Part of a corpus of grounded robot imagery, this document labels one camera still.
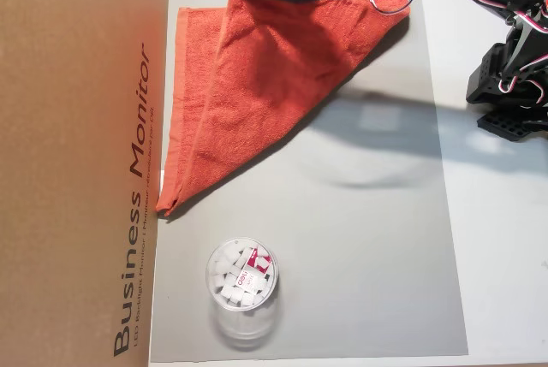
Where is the orange terry towel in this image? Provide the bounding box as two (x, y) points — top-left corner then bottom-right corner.
(154, 0), (412, 218)

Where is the brown cardboard monitor box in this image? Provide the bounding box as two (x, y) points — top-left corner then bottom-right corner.
(0, 0), (172, 367)

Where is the black perforated table clamp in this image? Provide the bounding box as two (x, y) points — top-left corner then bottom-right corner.
(476, 108), (548, 142)

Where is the red sleeve eraser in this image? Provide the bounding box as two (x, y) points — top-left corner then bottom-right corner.
(243, 246), (275, 272)

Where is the smooth flat desk mat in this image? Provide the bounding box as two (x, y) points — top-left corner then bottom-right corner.
(149, 0), (470, 364)

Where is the clear plastic jar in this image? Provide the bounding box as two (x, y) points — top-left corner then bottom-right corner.
(204, 236), (286, 351)

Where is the deli branded eraser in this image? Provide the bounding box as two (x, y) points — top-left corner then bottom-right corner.
(233, 270), (269, 295)

